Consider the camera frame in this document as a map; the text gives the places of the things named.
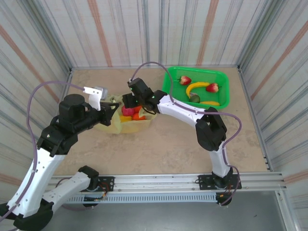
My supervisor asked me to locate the curved yellow fake banana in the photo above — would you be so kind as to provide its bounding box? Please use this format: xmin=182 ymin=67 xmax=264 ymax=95
xmin=185 ymin=82 xmax=211 ymax=96

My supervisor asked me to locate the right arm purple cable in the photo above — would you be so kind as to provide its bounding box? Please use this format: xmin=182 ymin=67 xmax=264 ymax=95
xmin=129 ymin=62 xmax=243 ymax=207

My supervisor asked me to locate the yellow avocado print plastic bag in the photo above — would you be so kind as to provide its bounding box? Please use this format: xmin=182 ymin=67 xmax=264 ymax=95
xmin=93 ymin=94 xmax=157 ymax=135

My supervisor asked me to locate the green plastic mesh basket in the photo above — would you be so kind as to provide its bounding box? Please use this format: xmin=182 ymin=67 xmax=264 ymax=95
xmin=161 ymin=66 xmax=231 ymax=111

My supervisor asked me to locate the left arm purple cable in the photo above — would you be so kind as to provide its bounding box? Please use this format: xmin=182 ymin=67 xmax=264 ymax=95
xmin=0 ymin=81 xmax=85 ymax=221

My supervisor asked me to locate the red strawberry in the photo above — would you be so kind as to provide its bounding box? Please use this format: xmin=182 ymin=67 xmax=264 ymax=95
xmin=205 ymin=83 xmax=221 ymax=93
xmin=178 ymin=76 xmax=193 ymax=86

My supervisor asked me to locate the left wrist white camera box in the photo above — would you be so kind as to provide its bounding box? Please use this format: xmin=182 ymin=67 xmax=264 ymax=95
xmin=83 ymin=86 xmax=109 ymax=112

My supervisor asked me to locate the magenta fake fruit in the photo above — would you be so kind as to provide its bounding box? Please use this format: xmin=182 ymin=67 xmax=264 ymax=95
xmin=121 ymin=105 xmax=135 ymax=116

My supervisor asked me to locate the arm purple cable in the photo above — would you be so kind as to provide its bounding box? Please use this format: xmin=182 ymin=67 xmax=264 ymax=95
xmin=129 ymin=62 xmax=243 ymax=207
xmin=0 ymin=81 xmax=85 ymax=221

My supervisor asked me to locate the aluminium frame rail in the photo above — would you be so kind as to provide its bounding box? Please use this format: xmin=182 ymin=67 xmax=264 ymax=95
xmin=25 ymin=172 xmax=288 ymax=194

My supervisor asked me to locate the grey slotted cable duct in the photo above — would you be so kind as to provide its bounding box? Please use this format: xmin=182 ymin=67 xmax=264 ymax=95
xmin=64 ymin=193 xmax=217 ymax=205

